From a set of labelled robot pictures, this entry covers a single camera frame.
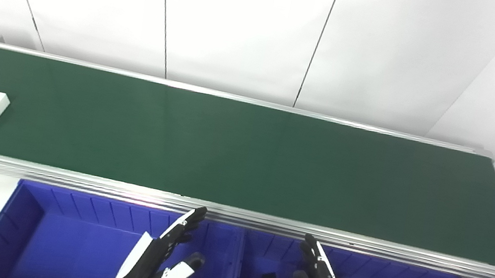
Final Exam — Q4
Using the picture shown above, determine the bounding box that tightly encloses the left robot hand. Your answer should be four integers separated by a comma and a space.
110, 193, 215, 278

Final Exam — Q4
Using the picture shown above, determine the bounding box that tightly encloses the green conveyor belt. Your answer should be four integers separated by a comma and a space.
0, 27, 495, 278
0, 45, 495, 269

